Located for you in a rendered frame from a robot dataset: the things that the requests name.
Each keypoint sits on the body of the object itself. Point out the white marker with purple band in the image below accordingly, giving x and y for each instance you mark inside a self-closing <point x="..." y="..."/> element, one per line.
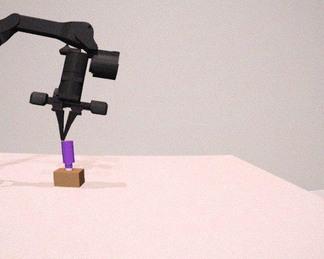
<point x="68" y="167"/>

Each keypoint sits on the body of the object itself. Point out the purple marker cap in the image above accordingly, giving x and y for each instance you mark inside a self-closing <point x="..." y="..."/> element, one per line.
<point x="67" y="152"/>

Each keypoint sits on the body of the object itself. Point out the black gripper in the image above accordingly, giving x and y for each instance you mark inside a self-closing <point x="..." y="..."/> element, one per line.
<point x="70" y="89"/>

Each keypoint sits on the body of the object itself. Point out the brown rectangular block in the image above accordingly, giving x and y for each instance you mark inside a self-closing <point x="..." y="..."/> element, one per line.
<point x="74" y="178"/>

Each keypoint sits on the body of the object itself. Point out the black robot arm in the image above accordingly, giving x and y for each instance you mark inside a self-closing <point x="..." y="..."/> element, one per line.
<point x="104" y="64"/>

